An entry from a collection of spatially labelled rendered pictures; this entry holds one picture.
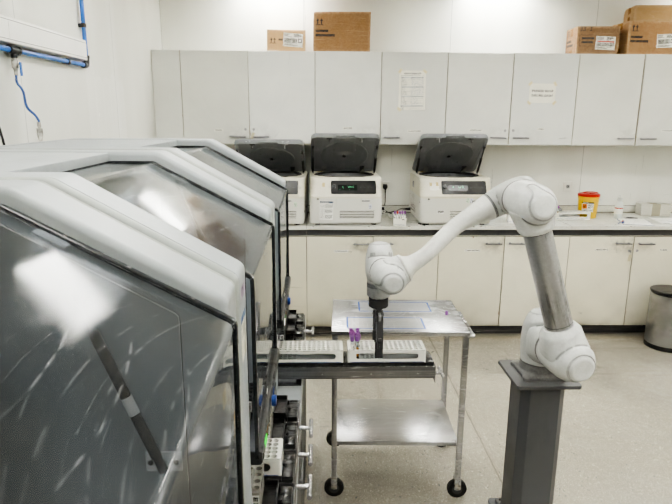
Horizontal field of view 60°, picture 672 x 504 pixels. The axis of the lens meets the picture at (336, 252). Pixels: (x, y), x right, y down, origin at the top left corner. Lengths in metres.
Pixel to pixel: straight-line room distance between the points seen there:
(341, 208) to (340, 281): 0.57
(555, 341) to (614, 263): 2.89
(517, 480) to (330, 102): 3.09
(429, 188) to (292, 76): 1.36
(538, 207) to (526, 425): 0.97
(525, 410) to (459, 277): 2.29
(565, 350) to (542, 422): 0.44
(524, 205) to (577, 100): 3.12
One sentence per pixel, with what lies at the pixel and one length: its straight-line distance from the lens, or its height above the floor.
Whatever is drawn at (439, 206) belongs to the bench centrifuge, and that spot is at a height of 1.05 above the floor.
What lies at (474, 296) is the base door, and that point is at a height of 0.33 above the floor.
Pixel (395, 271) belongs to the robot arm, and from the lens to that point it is 1.97.
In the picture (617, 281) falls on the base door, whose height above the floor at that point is 0.45.
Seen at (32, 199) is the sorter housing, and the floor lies 1.60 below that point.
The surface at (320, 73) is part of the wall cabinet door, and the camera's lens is 4.70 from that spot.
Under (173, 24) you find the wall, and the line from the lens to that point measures 5.20.
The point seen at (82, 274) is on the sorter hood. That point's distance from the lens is 0.91.
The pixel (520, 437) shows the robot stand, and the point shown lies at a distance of 2.63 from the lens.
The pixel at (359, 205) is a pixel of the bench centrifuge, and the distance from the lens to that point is 4.47.
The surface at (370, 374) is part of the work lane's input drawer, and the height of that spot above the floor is 0.77.
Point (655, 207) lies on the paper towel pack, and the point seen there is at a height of 0.97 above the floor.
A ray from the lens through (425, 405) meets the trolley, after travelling 3.13.
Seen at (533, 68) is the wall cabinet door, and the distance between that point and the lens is 4.99.
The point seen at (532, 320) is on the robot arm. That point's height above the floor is 0.94.
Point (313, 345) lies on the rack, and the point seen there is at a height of 0.86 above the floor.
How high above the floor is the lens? 1.73
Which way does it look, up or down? 13 degrees down
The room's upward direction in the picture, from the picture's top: straight up
